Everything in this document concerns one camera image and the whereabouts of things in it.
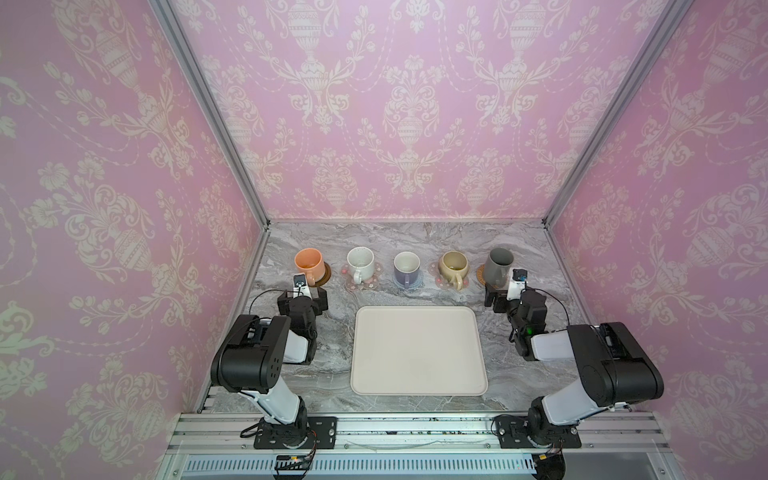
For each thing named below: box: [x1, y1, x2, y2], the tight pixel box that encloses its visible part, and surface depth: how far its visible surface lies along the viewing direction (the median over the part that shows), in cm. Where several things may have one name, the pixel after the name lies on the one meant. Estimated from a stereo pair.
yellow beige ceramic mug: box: [438, 250, 469, 291], surface depth 99 cm
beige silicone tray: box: [350, 305, 489, 397], surface depth 91 cm
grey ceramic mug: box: [484, 247, 514, 289], surface depth 97 cm
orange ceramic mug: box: [294, 247, 326, 286], surface depth 99 cm
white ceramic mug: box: [347, 246, 375, 285], surface depth 101 cm
